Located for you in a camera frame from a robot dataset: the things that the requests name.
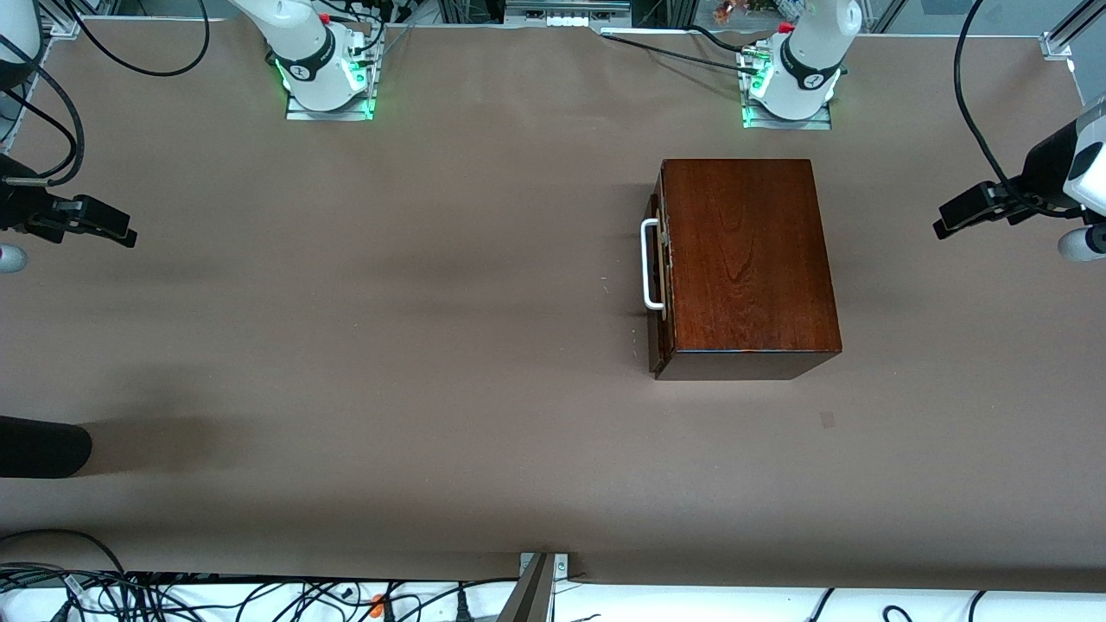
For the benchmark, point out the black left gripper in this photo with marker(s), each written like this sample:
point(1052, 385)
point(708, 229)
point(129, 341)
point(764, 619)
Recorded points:
point(1026, 189)

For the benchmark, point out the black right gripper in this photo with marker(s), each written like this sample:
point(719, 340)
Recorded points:
point(19, 207)

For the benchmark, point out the black ribbed cylinder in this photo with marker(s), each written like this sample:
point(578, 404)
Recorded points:
point(43, 447)

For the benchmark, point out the dark brown wooden cabinet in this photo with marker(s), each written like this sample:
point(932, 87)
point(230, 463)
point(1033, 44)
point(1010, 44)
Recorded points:
point(743, 259)

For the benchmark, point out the white power strip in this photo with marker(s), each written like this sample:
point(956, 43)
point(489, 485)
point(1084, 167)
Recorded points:
point(566, 17)

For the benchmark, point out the orange plug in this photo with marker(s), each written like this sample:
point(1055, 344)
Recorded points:
point(378, 606)

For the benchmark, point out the black power plug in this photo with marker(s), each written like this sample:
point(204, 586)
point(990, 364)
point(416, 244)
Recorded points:
point(462, 609)

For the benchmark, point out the aluminium frame profile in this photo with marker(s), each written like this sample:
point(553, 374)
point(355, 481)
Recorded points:
point(60, 26)

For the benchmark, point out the aluminium profile post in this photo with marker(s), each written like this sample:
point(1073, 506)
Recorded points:
point(531, 596)

